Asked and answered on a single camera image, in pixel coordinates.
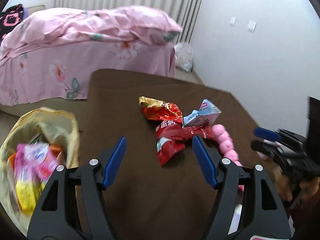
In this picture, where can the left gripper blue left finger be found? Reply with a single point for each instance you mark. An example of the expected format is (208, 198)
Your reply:
(111, 160)

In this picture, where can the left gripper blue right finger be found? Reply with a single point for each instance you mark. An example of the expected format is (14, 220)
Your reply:
(206, 164)

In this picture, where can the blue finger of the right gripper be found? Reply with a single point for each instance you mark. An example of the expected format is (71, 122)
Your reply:
(266, 134)
(268, 148)

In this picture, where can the red snack wrapper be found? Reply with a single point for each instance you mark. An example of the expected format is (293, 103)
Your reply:
(171, 135)

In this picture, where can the small blue white carton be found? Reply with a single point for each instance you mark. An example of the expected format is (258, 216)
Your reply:
(205, 115)

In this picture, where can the pink cartoon tissue pack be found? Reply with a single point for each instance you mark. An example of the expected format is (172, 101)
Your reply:
(42, 157)

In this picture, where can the yellow printed wrapper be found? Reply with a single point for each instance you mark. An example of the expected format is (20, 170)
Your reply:
(28, 194)

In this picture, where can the yellow plastic trash bag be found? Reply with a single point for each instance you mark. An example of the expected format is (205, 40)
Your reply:
(41, 140)

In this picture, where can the pink caterpillar toy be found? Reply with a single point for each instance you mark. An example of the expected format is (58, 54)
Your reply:
(225, 142)

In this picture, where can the white plastic bag on floor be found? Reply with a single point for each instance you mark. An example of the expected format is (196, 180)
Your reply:
(184, 56)

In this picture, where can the pink floral bed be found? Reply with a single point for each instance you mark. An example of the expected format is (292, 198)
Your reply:
(64, 71)

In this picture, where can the pink floral duvet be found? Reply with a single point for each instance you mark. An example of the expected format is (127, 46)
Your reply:
(59, 26)

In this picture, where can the black kitty pillow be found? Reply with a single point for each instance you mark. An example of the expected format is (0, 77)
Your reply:
(10, 18)

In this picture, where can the white wall socket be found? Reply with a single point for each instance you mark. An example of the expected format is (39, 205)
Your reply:
(251, 26)

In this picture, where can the white wall switch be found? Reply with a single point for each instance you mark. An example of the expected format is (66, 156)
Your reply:
(232, 21)

